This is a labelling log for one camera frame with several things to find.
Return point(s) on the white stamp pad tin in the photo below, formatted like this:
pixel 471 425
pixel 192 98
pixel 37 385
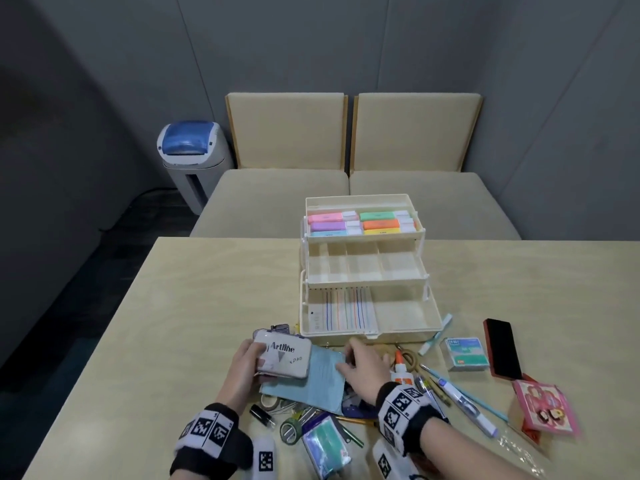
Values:
pixel 282 354

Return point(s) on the white glue bottle orange cap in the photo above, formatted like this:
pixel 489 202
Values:
pixel 401 374

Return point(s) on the purple highlighter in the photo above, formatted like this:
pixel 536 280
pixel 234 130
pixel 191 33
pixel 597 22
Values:
pixel 327 226

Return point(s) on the clear plastic wrapper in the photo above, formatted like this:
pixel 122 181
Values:
pixel 520 449

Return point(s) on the brown tape roll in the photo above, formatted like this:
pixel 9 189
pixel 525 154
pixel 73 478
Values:
pixel 270 402

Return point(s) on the green pen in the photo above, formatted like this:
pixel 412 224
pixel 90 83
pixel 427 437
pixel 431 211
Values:
pixel 355 438

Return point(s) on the beige sofa chair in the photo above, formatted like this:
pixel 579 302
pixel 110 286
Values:
pixel 415 129
pixel 285 129

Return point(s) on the light blue highlighter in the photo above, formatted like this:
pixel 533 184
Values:
pixel 327 233

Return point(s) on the cream tiered organizer box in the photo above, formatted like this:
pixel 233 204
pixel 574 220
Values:
pixel 400 314

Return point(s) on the black white marker wristband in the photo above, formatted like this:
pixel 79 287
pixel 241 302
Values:
pixel 210 434
pixel 407 414

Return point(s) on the orange highlighter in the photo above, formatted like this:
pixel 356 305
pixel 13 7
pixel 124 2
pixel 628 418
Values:
pixel 381 224

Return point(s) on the blue lined index card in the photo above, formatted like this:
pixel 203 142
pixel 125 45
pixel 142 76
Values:
pixel 320 389

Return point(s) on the yellow highlighter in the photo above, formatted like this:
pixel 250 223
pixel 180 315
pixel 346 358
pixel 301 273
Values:
pixel 382 231

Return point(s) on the white striped notepad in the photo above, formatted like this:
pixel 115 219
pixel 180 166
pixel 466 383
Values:
pixel 345 309

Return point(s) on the small black tube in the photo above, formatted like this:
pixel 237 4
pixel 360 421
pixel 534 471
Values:
pixel 262 415

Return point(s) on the teal white slim pen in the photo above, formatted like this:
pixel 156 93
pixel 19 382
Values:
pixel 435 334

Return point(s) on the grey green tape roll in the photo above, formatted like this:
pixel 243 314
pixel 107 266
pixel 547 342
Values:
pixel 286 430

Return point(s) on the pink highlighter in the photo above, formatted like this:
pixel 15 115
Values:
pixel 325 217

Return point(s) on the green white staple box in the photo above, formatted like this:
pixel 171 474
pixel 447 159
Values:
pixel 466 353

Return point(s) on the green highlighter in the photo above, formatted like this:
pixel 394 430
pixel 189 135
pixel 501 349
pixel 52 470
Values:
pixel 377 215

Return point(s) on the person's right forearm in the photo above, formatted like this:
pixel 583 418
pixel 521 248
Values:
pixel 470 454

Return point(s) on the pink cartoon card pack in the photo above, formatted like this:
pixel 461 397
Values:
pixel 545 409

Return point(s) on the grey blue-lid paper shredder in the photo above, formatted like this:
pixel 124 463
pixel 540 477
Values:
pixel 192 154

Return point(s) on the person's right hand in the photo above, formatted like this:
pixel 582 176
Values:
pixel 367 369

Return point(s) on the grey date stamp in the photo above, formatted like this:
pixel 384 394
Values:
pixel 277 329

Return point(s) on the person's left hand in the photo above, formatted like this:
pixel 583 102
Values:
pixel 240 379

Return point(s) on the white purple marker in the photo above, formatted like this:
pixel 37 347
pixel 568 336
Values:
pixel 470 409

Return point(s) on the grey blue stapler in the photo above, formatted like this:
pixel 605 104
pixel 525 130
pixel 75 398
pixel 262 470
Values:
pixel 357 409

